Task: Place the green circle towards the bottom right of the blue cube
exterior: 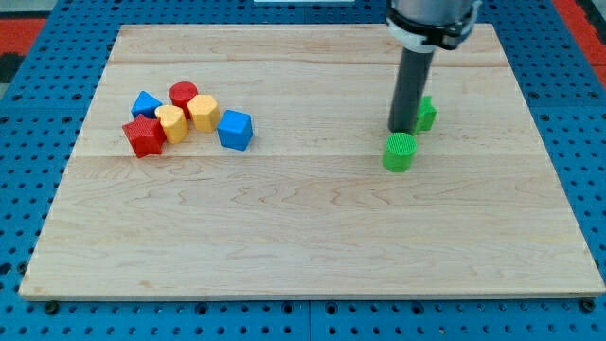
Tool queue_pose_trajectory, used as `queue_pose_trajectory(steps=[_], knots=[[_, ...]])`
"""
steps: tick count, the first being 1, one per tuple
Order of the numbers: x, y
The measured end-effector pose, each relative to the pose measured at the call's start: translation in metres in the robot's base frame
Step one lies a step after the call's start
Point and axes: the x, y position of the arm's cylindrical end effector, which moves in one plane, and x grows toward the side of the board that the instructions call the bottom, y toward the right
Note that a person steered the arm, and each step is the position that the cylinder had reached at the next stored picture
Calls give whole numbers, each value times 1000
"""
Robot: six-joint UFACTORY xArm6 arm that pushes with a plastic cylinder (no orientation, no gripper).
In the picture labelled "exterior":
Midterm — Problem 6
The red cylinder block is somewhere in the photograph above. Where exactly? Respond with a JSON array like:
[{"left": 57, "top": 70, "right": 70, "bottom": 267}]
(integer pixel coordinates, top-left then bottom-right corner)
[{"left": 169, "top": 81, "right": 199, "bottom": 119}]

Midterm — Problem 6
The light wooden board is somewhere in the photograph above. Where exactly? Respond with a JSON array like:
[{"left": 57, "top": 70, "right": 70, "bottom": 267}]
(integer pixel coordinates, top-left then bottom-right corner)
[{"left": 20, "top": 24, "right": 605, "bottom": 301}]

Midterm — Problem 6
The red star block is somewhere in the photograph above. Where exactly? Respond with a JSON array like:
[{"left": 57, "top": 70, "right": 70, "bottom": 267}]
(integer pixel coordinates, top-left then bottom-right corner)
[{"left": 122, "top": 115, "right": 166, "bottom": 158}]

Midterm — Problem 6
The yellow hexagon block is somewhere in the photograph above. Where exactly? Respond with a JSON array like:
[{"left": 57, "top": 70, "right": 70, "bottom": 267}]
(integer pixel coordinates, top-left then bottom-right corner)
[{"left": 187, "top": 95, "right": 220, "bottom": 133}]

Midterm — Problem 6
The yellow heart block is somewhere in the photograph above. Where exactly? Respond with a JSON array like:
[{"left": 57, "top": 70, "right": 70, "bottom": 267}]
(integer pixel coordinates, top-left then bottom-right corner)
[{"left": 154, "top": 105, "right": 188, "bottom": 144}]

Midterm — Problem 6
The blue triangle block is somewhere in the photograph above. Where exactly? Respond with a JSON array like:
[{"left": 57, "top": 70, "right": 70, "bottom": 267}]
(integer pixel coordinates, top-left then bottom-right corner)
[{"left": 131, "top": 91, "right": 163, "bottom": 119}]

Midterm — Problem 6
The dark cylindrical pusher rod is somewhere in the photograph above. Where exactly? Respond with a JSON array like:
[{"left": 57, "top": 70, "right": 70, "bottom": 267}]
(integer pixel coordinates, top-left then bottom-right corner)
[{"left": 387, "top": 47, "right": 434, "bottom": 135}]

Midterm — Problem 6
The green cylinder block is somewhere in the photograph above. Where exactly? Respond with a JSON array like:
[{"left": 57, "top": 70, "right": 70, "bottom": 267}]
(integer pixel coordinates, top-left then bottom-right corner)
[{"left": 383, "top": 133, "right": 418, "bottom": 172}]

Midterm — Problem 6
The blue cube block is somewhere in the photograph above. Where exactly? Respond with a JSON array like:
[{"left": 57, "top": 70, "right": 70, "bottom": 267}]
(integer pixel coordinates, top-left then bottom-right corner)
[{"left": 217, "top": 110, "right": 253, "bottom": 151}]

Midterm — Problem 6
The green star block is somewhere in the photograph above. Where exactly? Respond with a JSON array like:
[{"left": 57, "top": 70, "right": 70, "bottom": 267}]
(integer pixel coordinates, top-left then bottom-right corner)
[{"left": 413, "top": 96, "right": 438, "bottom": 135}]

